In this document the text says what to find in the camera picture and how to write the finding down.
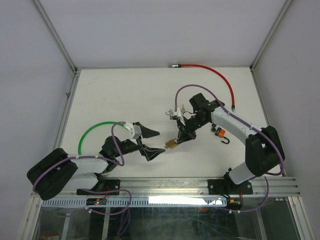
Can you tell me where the slotted cable duct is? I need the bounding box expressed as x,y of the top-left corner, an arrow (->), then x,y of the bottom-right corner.
42,196 -> 227,208

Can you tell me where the aluminium mounting rail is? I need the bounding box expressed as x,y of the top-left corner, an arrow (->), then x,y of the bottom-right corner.
32,176 -> 300,198

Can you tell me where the orange black padlock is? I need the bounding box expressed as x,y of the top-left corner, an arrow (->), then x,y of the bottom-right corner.
214,127 -> 230,145

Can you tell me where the large brass padlock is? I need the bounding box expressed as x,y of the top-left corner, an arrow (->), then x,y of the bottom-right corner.
164,138 -> 179,149

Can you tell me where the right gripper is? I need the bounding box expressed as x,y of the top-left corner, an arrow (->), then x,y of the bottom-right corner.
176,114 -> 208,144

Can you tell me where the red cable lock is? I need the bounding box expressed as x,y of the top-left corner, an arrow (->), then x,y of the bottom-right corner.
168,63 -> 236,112

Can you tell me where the small brass padlock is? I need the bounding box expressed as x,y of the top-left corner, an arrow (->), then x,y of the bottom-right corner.
165,109 -> 173,116

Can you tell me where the green cable lock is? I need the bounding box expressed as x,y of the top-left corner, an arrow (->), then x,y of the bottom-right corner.
77,121 -> 126,156

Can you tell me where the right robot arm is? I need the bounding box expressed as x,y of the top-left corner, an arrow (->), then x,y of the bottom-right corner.
169,93 -> 285,194

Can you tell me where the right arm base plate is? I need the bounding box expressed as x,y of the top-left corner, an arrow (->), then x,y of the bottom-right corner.
207,178 -> 253,196

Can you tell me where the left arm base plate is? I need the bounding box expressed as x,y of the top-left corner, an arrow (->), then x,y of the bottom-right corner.
76,179 -> 121,196

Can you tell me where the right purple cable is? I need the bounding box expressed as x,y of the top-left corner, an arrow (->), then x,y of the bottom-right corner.
174,84 -> 286,213

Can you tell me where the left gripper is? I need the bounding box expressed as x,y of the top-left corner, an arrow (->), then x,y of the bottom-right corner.
113,122 -> 165,161

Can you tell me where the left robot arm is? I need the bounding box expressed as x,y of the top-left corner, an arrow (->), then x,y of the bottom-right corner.
26,121 -> 165,201

